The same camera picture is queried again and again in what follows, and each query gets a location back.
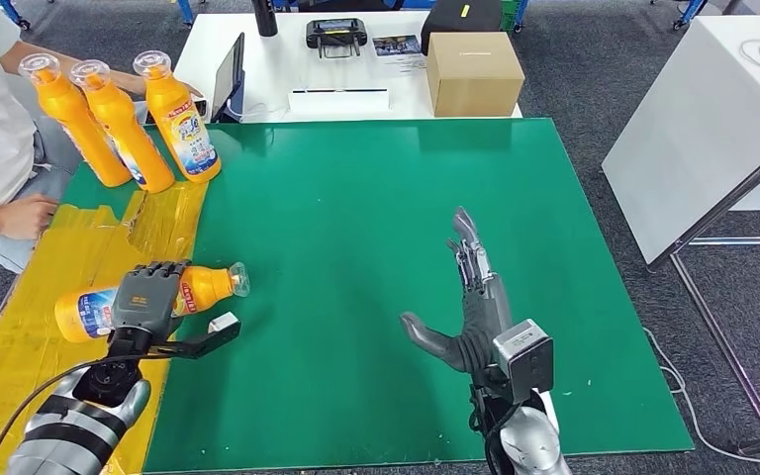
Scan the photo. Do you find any person's right hand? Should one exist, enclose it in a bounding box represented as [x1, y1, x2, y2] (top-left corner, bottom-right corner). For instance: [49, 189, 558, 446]
[0, 193, 60, 241]

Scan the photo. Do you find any large white table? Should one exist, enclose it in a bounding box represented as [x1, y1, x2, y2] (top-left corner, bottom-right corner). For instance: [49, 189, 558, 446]
[601, 15, 760, 266]

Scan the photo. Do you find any orange detergent bottle clear cap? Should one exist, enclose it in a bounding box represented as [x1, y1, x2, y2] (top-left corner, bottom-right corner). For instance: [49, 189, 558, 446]
[53, 261, 251, 344]
[133, 49, 223, 185]
[69, 59, 177, 195]
[18, 52, 134, 189]

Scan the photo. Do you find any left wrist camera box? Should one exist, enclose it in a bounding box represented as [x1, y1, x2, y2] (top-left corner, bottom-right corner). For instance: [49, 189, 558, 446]
[150, 312, 242, 361]

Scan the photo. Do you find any white floor cable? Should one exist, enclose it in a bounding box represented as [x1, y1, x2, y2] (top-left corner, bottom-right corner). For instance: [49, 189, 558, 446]
[641, 328, 760, 468]

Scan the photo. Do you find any brown cardboard box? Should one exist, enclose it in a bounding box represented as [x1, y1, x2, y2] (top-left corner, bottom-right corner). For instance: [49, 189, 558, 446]
[426, 31, 526, 119]

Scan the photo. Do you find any black handheld controller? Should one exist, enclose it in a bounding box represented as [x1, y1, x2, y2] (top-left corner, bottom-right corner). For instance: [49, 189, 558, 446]
[306, 17, 368, 60]

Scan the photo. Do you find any green plastic crate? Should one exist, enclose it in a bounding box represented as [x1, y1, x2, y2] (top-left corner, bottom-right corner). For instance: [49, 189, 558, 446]
[499, 0, 525, 34]

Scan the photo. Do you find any black flask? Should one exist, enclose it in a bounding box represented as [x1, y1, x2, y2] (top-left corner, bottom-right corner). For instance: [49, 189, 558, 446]
[251, 0, 280, 38]

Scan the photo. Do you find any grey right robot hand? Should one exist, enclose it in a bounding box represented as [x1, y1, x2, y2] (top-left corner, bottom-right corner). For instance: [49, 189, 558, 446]
[399, 207, 514, 385]

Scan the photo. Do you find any white charging cable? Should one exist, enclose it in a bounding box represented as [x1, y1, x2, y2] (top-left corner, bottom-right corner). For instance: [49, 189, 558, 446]
[240, 96, 291, 123]

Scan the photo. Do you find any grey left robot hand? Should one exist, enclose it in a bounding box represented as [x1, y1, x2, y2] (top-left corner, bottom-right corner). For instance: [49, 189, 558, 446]
[109, 259, 192, 347]

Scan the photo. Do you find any blue steel rack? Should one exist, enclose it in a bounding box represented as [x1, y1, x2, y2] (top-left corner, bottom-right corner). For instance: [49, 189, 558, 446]
[514, 0, 710, 33]
[0, 0, 196, 31]

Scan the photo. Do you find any black bag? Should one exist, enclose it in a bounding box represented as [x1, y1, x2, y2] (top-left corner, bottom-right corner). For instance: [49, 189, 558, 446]
[420, 0, 504, 56]

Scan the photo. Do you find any yellow taped cardboard sheet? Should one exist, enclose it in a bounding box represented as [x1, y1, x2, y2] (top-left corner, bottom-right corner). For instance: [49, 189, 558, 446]
[0, 180, 211, 475]

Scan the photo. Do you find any long white box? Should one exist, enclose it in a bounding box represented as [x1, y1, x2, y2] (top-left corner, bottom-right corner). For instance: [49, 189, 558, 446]
[286, 88, 391, 120]

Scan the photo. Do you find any metal table frame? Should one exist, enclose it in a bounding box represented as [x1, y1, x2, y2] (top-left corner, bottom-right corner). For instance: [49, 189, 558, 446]
[645, 144, 760, 460]

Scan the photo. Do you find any black tablet on stand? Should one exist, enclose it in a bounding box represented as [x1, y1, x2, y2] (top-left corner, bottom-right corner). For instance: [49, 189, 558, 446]
[210, 32, 247, 124]

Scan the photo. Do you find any person's left hand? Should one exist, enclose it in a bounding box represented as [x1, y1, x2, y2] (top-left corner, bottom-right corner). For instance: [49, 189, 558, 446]
[121, 70, 206, 100]

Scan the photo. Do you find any white desk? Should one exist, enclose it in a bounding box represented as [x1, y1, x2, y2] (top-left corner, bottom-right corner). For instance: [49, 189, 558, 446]
[173, 11, 523, 124]

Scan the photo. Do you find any printed brochure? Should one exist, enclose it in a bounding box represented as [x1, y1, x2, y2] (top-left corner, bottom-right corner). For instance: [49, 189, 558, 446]
[371, 34, 428, 72]

